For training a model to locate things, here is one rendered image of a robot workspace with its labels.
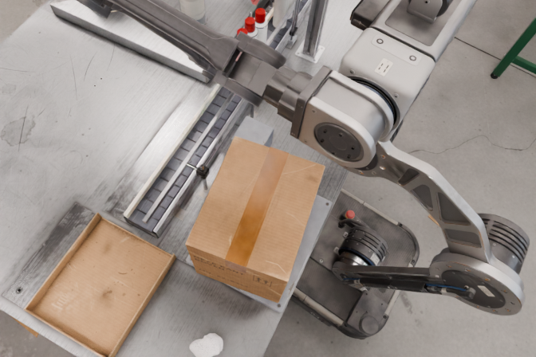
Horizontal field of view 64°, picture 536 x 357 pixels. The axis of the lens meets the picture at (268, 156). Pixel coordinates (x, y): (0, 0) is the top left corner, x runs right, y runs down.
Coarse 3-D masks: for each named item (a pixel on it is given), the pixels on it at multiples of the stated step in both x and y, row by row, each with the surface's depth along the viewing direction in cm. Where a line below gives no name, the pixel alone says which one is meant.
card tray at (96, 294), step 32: (96, 224) 124; (64, 256) 116; (96, 256) 120; (128, 256) 121; (160, 256) 121; (64, 288) 115; (96, 288) 116; (128, 288) 116; (64, 320) 112; (96, 320) 112; (128, 320) 113; (96, 352) 105
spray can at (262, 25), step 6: (258, 12) 133; (264, 12) 134; (258, 18) 134; (264, 18) 135; (258, 24) 136; (264, 24) 137; (258, 30) 138; (264, 30) 138; (258, 36) 140; (264, 36) 141; (264, 42) 143
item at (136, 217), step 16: (304, 0) 166; (272, 32) 157; (224, 96) 143; (208, 112) 140; (224, 112) 140; (192, 144) 133; (208, 144) 134; (176, 160) 130; (192, 160) 131; (160, 176) 128; (160, 192) 125; (176, 192) 125; (144, 208) 123; (160, 208) 123; (144, 224) 120
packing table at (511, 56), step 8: (528, 32) 233; (520, 40) 239; (528, 40) 236; (512, 48) 245; (520, 48) 242; (504, 56) 255; (512, 56) 249; (504, 64) 255; (520, 64) 251; (528, 64) 248; (496, 72) 262
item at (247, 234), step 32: (224, 160) 104; (256, 160) 105; (288, 160) 105; (224, 192) 100; (256, 192) 101; (288, 192) 101; (224, 224) 97; (256, 224) 97; (288, 224) 98; (192, 256) 101; (224, 256) 93; (256, 256) 94; (288, 256) 94; (256, 288) 108
